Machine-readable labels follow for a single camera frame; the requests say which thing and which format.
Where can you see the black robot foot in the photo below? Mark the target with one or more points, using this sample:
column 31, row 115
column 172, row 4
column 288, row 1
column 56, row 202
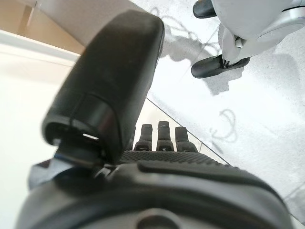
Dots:
column 209, row 68
column 203, row 9

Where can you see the black right robot foot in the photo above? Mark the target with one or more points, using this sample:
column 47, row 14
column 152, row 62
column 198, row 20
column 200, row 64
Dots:
column 203, row 9

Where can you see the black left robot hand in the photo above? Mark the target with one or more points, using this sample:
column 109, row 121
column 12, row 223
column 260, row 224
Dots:
column 112, row 71

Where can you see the black left robot foot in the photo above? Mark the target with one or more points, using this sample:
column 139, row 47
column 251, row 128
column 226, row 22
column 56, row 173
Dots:
column 209, row 68

